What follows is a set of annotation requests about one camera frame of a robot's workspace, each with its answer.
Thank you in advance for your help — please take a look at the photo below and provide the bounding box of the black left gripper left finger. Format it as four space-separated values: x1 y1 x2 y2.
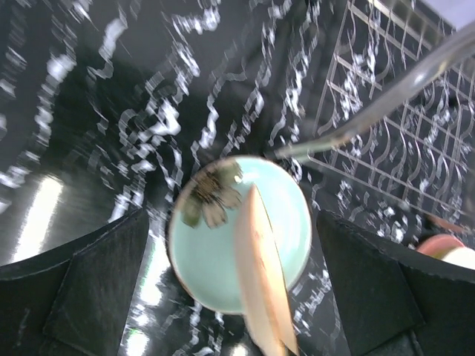
1 208 149 355

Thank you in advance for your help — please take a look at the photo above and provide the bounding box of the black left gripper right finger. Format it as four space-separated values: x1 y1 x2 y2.
316 211 474 355

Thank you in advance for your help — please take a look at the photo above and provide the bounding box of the cream yellow bird plate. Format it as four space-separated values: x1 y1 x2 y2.
234 185 299 355

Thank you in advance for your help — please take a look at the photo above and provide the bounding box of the stainless steel dish rack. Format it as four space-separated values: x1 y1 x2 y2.
268 1 474 229

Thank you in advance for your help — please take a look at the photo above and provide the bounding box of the pink rimmed plate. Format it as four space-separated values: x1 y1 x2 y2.
416 234 465 260

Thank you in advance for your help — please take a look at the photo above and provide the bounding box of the pale green bottom plate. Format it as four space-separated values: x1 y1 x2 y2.
168 156 312 314

